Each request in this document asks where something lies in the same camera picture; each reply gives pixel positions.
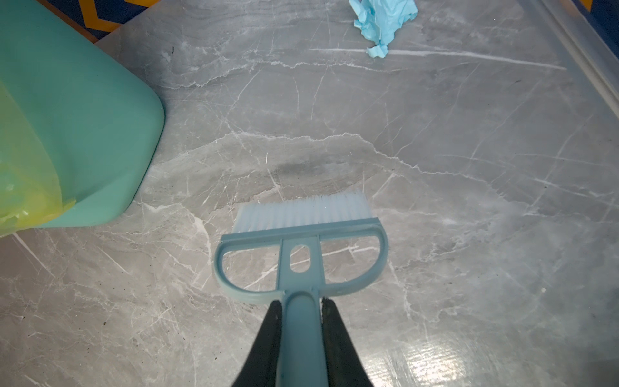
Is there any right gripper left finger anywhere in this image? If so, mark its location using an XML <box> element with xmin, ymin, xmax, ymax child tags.
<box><xmin>232</xmin><ymin>300</ymin><xmax>283</xmax><ymax>387</ymax></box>

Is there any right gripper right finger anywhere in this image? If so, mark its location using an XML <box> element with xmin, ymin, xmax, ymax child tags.
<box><xmin>322</xmin><ymin>298</ymin><xmax>373</xmax><ymax>387</ymax></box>

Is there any grey-green hand brush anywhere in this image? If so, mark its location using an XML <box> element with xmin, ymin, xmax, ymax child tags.
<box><xmin>213</xmin><ymin>191</ymin><xmax>388</xmax><ymax>386</ymax></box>

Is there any light blue paper scrap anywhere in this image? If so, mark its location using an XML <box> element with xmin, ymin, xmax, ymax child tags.
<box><xmin>349</xmin><ymin>0</ymin><xmax>418</xmax><ymax>58</ymax></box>

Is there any green trash bin with liner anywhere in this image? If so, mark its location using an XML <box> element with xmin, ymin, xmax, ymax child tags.
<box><xmin>1</xmin><ymin>1</ymin><xmax>165</xmax><ymax>235</ymax></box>

